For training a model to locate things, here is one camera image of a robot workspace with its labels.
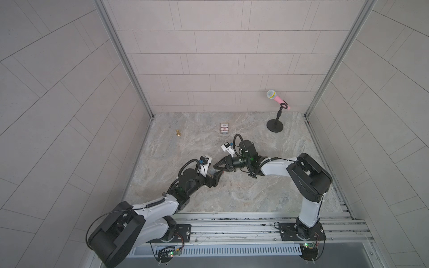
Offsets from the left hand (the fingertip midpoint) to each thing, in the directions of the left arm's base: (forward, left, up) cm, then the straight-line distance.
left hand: (219, 167), depth 82 cm
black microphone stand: (+35, -38, -8) cm, 52 cm away
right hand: (-1, +1, +1) cm, 2 cm away
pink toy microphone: (+35, -29, +18) cm, 49 cm away
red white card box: (+32, -3, -8) cm, 33 cm away
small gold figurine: (+27, +26, -8) cm, 39 cm away
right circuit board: (-33, -38, -10) cm, 51 cm away
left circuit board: (-34, +21, -11) cm, 41 cm away
